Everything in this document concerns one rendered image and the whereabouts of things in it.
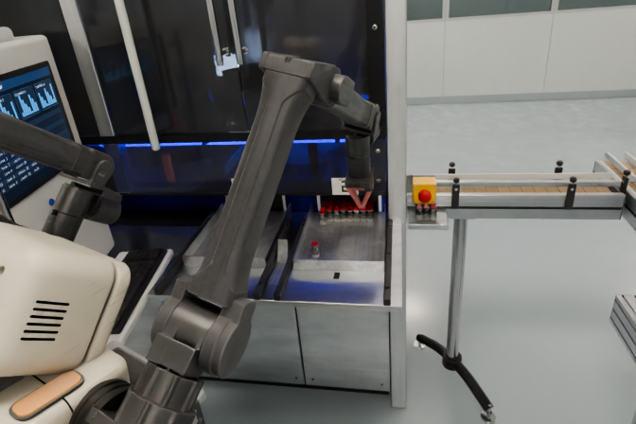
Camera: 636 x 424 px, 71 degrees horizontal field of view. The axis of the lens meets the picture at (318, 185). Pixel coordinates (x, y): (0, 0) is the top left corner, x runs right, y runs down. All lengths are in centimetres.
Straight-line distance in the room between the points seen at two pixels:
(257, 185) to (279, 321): 129
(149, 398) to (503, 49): 581
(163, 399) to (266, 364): 145
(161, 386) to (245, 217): 21
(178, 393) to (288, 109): 36
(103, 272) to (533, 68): 590
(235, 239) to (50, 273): 21
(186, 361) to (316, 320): 124
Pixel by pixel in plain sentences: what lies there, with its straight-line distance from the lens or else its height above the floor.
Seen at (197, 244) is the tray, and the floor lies 89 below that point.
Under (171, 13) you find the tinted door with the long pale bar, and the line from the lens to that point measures 145.
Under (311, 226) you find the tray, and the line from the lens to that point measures 149.
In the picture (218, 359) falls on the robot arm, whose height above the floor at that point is 124.
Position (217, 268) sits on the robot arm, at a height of 132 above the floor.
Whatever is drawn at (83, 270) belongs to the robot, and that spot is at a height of 134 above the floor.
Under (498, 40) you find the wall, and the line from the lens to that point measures 606.
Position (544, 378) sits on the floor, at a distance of 229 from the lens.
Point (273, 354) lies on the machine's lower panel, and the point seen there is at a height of 25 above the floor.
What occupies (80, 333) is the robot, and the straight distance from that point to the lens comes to 64.
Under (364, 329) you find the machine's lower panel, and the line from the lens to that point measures 177.
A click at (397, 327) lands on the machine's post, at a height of 43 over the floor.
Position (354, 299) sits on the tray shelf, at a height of 88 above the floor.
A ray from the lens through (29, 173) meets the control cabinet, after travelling 143.
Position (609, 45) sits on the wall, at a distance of 644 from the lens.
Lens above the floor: 164
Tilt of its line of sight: 25 degrees down
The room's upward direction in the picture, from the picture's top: 5 degrees counter-clockwise
